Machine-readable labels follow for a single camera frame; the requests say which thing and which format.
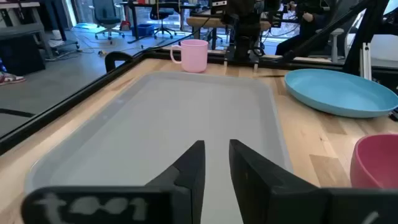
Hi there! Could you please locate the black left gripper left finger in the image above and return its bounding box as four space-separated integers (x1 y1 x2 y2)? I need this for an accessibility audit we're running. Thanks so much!
21 140 206 224

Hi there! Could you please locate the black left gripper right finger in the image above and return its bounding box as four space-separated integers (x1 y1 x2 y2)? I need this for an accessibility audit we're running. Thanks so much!
229 139 398 224

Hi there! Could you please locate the magenta plastic bowl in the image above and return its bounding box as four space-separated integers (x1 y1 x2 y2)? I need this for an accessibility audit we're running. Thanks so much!
349 134 398 190

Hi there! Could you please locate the blue plastic plate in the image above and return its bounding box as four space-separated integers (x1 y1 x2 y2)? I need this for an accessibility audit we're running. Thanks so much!
284 68 398 119

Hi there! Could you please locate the pink plastic mug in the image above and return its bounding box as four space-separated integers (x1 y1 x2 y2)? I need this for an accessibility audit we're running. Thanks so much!
170 39 209 73

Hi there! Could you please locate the gray plastic tray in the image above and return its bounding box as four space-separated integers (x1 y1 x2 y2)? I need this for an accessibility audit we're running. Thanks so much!
24 70 294 224

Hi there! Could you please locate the black table clamp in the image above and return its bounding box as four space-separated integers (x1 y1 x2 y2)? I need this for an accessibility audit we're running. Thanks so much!
104 51 133 74

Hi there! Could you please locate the person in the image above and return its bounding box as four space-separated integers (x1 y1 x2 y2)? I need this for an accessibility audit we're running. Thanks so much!
275 0 333 57

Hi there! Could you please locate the person's shoe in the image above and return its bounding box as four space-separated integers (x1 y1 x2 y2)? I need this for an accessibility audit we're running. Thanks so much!
0 72 27 86

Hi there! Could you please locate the blue storage bin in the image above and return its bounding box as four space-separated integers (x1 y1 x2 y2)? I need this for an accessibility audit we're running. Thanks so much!
131 24 155 37

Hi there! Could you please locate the gray office chair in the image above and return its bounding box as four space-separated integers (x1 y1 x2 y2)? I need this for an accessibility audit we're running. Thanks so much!
89 0 126 42

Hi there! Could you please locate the wooden workbench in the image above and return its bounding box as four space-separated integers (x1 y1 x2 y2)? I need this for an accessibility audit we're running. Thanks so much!
186 16 272 32

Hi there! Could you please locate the black office chair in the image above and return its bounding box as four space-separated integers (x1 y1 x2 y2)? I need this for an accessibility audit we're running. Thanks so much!
149 0 177 40

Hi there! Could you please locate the gray bench table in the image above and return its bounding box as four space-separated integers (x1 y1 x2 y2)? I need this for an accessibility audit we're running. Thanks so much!
0 1 82 60

